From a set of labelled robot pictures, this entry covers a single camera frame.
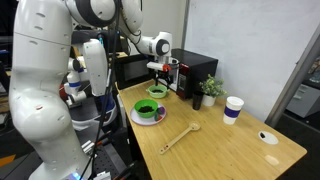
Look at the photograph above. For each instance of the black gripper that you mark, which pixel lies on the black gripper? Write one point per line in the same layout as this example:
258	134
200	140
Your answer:
166	74

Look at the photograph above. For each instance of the light green bowl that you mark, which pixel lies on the light green bowl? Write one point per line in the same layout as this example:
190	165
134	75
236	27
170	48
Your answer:
157	94

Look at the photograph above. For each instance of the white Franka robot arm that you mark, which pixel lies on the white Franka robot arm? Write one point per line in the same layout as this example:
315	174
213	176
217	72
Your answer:
43	83

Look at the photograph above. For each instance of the dark green bowl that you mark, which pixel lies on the dark green bowl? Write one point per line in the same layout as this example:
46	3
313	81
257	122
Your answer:
146	113

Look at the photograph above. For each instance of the beige measuring spoon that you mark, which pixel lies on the beige measuring spoon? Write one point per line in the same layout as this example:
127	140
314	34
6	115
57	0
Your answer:
180	136

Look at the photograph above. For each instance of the roasted coffee beans pile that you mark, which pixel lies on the roasted coffee beans pile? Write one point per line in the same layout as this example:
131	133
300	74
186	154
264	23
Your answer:
146	108
157	90

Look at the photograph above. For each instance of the purple toy piece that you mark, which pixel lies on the purple toy piece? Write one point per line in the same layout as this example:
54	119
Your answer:
161	109

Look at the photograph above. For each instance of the black red microwave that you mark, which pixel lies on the black red microwave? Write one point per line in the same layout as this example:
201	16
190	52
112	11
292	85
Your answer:
196	70

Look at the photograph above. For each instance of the black cup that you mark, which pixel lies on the black cup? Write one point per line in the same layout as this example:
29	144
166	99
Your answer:
197	100

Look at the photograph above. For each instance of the pale round plate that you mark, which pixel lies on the pale round plate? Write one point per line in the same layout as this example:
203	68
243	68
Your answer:
143	120

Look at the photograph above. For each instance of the small potted plant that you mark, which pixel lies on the small potted plant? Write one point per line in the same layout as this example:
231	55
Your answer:
210	90

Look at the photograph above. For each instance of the white blue background robot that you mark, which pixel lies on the white blue background robot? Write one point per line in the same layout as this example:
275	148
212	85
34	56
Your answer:
95	70

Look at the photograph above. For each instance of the white blue-banded paper cup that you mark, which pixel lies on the white blue-banded paper cup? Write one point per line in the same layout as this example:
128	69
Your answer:
232	110

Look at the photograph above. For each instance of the grey cabinet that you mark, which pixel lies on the grey cabinet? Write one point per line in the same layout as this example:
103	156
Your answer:
301	100

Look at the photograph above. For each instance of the grey metal frame post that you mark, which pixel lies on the grey metal frame post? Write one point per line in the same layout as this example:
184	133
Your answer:
293	80

